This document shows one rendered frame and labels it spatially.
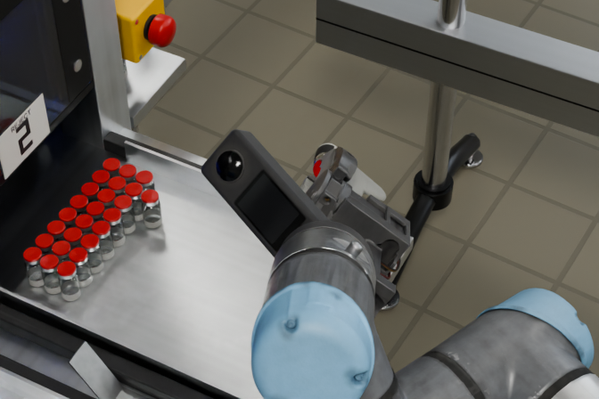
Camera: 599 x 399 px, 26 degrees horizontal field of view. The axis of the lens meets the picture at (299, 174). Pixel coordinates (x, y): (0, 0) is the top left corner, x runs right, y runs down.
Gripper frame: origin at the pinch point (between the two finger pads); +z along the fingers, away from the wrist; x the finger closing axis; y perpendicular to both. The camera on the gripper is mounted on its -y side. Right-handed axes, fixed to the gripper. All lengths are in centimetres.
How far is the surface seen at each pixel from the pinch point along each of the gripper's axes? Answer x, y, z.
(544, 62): 4, 36, 114
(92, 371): -35.8, -3.7, 12.3
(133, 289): -32.3, -4.4, 26.2
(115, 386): -36.5, -0.8, 13.8
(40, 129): -24.9, -23.2, 31.0
